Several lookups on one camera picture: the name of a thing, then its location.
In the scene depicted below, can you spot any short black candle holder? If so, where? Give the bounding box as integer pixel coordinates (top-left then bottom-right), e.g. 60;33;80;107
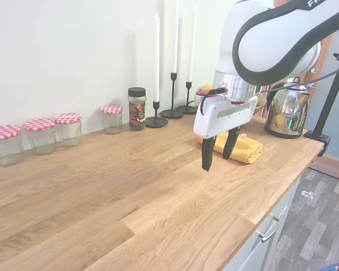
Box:
145;100;169;128

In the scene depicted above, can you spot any wooden fruit bowl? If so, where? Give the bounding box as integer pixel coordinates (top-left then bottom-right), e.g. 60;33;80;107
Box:
194;86;268;117

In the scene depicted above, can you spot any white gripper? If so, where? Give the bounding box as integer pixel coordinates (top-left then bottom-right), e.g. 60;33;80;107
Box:
193;94;258;172

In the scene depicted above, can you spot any silver drawer handle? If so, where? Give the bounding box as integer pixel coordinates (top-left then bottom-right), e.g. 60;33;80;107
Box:
258;216;280;243

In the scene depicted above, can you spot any orange wooden door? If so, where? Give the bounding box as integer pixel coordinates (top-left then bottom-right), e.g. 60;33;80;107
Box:
273;0;334;135

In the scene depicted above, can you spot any black clamp camera stand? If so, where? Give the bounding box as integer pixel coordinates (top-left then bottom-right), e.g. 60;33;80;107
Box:
304;39;339;158

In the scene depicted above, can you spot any tall white candle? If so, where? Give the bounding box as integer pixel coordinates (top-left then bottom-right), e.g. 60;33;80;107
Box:
171;0;179;75
186;5;198;83
154;12;160;102

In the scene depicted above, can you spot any glass jar red checked lid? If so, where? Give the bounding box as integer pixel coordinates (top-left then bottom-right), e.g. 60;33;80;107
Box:
24;117;57;156
54;112;83;148
0;125;25;167
99;104;124;135

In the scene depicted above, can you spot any white kitchen cabinet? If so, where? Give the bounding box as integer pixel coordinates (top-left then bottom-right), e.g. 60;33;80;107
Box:
223;169;303;271

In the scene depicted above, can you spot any tall black candle holder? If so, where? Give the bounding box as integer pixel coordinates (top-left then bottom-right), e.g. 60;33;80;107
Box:
160;72;184;119

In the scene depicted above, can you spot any yellow cloth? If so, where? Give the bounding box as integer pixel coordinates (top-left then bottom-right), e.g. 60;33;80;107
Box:
196;132;264;164

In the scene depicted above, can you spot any coffee jar black lid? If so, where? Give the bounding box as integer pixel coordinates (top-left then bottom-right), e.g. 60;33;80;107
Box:
127;87;147;132

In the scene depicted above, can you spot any medium black candle holder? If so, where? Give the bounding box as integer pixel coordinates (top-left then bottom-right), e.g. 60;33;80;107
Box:
176;81;198;114

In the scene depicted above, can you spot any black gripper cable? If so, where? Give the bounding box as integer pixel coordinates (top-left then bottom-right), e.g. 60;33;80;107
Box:
199;62;339;116

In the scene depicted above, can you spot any stainless steel kettle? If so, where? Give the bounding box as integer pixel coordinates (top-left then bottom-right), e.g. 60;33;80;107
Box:
264;76;311;139

